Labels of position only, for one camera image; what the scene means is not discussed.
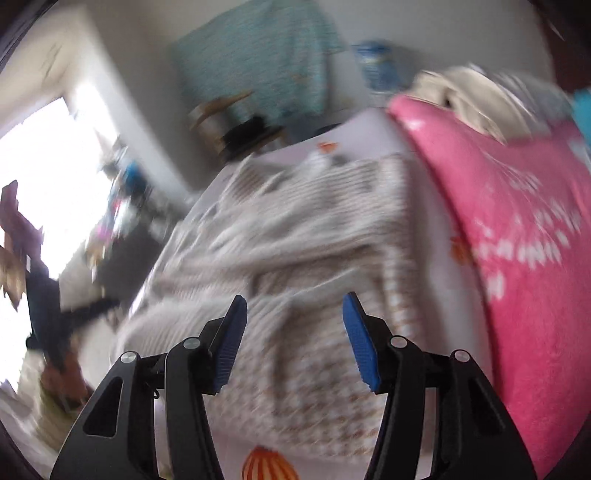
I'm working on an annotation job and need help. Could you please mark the person's left hand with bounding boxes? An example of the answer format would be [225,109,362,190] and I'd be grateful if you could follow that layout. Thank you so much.
[39,342,93,407]

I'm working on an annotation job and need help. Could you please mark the black cloth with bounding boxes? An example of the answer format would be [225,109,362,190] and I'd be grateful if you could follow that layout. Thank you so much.
[221,117,273,148]

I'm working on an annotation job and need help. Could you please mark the teal floral hanging cloth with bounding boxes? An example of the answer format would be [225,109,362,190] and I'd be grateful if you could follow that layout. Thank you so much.
[173,0,345,125]

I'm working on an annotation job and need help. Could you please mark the teal blue pillow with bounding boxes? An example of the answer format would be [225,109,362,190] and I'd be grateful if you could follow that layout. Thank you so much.
[573,88,591,125]

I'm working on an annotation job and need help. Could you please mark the beige houndstooth knit sweater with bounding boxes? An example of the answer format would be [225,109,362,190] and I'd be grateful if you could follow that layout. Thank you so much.
[113,152,437,462]

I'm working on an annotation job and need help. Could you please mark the blue water bottle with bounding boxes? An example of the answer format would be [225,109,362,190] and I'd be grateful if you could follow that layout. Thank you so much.
[353,41,402,93]

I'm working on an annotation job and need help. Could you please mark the pink floral blanket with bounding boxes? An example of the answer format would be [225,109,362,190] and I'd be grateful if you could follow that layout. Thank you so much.
[388,95,591,480]

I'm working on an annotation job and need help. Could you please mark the pink balloon print bed sheet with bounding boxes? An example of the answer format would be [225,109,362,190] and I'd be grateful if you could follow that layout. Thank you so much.
[152,108,495,480]

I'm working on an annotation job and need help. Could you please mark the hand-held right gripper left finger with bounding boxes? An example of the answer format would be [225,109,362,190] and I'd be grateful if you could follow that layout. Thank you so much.
[50,295,247,480]

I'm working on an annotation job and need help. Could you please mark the bicycle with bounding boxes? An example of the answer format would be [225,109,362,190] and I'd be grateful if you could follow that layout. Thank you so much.
[106,148,155,220]

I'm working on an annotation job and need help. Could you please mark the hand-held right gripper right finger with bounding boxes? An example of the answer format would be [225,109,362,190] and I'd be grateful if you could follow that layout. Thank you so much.
[342,292,539,480]

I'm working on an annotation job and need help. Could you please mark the light blue garment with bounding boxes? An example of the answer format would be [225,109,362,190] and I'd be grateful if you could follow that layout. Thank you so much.
[499,74,575,123]

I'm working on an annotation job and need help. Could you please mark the wooden chair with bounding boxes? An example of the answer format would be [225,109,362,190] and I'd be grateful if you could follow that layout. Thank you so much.
[189,91,282,162]

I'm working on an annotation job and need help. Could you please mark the grey board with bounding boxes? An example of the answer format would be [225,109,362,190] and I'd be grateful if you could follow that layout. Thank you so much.
[99,222,171,324]

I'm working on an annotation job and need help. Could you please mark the beige garment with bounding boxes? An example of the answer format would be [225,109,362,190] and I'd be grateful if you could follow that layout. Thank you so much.
[411,65,555,141]

